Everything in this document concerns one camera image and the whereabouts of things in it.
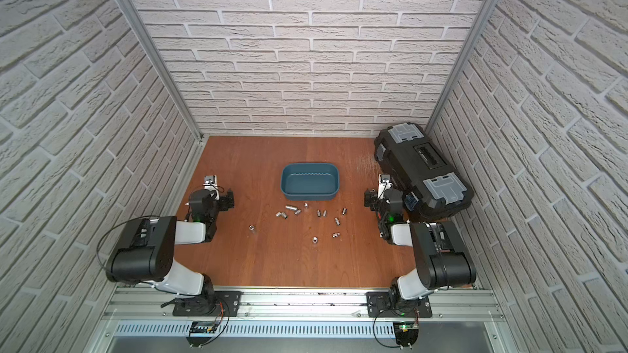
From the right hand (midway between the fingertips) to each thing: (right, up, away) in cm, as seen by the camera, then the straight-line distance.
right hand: (383, 188), depth 94 cm
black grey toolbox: (+13, +2, -13) cm, 19 cm away
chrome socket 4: (-16, -9, 0) cm, 18 cm away
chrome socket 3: (-24, -10, 0) cm, 25 cm away
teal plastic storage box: (-31, +2, +8) cm, 32 cm away
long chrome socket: (-37, -8, 0) cm, 38 cm away
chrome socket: (-31, -6, 0) cm, 32 cm away
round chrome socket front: (-27, -17, -9) cm, 33 cm away
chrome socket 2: (-26, -9, -2) cm, 27 cm away
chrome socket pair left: (-42, -10, -2) cm, 43 cm away
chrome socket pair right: (-39, -10, -2) cm, 41 cm away
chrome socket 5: (-50, -13, -8) cm, 52 cm away
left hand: (-65, +1, -1) cm, 65 cm away
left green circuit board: (-62, -40, -22) cm, 77 cm away
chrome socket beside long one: (-34, -9, -1) cm, 35 cm away
